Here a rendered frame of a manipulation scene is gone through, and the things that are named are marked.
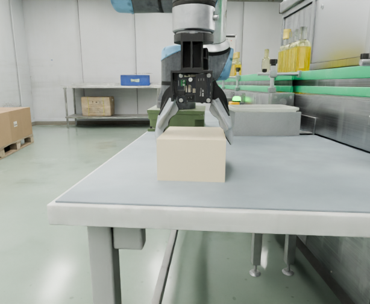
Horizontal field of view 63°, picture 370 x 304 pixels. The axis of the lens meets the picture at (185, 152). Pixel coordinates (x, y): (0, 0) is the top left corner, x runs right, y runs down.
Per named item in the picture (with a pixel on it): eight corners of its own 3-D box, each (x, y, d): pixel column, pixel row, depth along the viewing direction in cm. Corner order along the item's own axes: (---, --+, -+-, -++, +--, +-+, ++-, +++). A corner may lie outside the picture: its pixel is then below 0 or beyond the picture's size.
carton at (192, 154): (157, 180, 54) (156, 139, 53) (170, 158, 70) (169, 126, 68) (225, 182, 53) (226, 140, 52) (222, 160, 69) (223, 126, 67)
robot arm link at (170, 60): (164, 81, 123) (164, 45, 119) (197, 81, 121) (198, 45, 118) (157, 81, 111) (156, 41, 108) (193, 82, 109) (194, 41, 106)
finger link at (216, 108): (231, 149, 54) (202, 107, 53) (229, 143, 60) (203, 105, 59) (246, 140, 54) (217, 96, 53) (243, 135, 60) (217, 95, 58)
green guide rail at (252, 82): (275, 92, 121) (276, 71, 119) (272, 92, 121) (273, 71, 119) (212, 87, 292) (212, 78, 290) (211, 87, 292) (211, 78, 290)
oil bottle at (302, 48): (307, 93, 126) (312, 38, 121) (294, 93, 125) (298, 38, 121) (301, 93, 131) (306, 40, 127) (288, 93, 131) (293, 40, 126)
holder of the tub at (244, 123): (315, 135, 102) (317, 111, 100) (234, 136, 101) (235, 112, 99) (294, 128, 119) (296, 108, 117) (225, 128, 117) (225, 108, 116)
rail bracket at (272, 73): (300, 92, 117) (303, 58, 114) (257, 92, 116) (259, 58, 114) (297, 92, 120) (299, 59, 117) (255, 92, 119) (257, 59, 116)
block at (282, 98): (294, 111, 119) (296, 92, 117) (270, 111, 118) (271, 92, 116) (290, 110, 122) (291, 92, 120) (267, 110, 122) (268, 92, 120)
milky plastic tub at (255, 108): (300, 134, 101) (302, 107, 100) (233, 134, 100) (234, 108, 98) (281, 126, 118) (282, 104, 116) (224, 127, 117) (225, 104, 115)
